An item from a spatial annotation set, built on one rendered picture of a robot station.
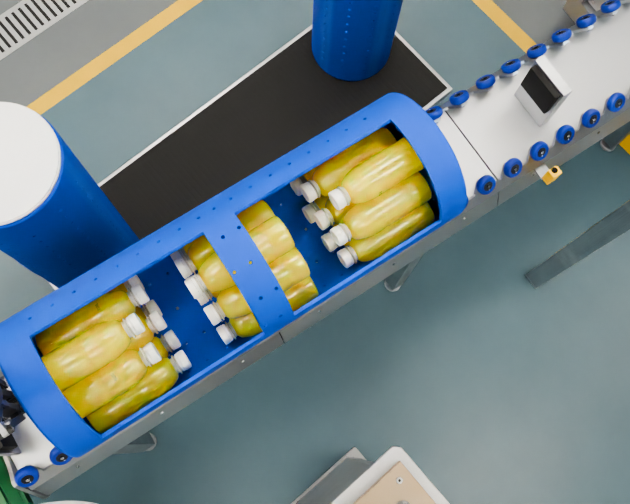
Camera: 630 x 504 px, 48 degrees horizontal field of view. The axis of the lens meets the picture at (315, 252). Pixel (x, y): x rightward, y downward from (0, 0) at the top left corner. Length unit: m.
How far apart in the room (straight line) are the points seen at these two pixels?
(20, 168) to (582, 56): 1.31
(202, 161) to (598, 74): 1.30
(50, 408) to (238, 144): 1.44
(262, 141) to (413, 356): 0.90
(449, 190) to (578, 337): 1.38
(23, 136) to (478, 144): 1.00
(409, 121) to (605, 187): 1.58
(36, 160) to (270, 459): 1.29
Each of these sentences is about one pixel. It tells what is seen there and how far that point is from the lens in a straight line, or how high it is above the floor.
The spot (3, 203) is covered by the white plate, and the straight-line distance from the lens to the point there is 1.59.
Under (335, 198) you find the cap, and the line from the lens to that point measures 1.33.
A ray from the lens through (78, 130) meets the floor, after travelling 2.79.
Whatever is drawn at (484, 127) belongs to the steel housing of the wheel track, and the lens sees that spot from 1.72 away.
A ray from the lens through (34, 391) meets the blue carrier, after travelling 1.28.
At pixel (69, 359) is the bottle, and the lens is 1.30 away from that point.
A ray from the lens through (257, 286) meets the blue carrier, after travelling 1.25.
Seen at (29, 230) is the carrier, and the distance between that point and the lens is 1.63.
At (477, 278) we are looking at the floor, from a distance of 2.58.
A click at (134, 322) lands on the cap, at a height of 1.18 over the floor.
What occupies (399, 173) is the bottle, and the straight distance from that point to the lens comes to 1.35.
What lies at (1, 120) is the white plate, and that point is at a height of 1.04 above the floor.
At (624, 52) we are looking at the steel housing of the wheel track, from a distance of 1.92.
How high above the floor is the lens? 2.43
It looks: 75 degrees down
